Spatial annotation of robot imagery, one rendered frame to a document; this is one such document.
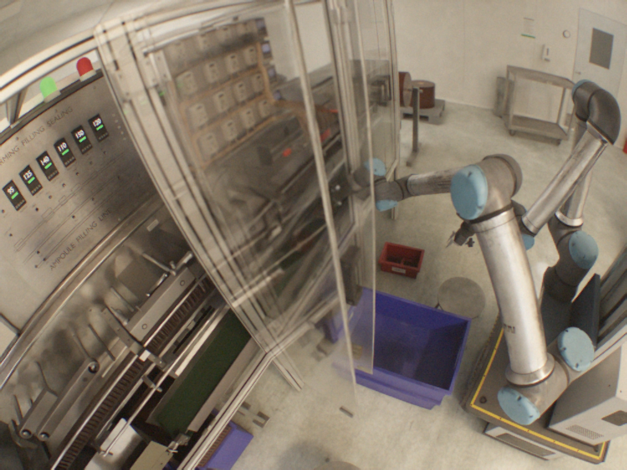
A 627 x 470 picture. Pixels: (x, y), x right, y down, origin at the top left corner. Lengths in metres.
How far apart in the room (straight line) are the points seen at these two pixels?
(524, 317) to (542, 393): 0.24
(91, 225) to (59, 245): 0.15
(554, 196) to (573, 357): 0.51
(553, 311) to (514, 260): 0.70
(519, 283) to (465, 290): 1.09
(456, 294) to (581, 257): 0.83
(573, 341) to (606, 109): 0.69
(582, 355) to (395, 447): 1.07
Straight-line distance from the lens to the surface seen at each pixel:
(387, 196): 1.17
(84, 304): 1.20
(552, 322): 1.34
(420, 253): 2.13
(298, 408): 1.74
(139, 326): 0.94
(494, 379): 1.52
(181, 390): 1.27
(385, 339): 1.59
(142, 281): 1.08
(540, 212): 1.10
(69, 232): 1.16
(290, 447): 1.72
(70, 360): 1.30
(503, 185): 0.71
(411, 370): 1.54
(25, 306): 1.23
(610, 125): 1.03
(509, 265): 0.71
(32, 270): 1.18
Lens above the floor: 1.67
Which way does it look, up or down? 43 degrees down
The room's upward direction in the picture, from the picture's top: 13 degrees counter-clockwise
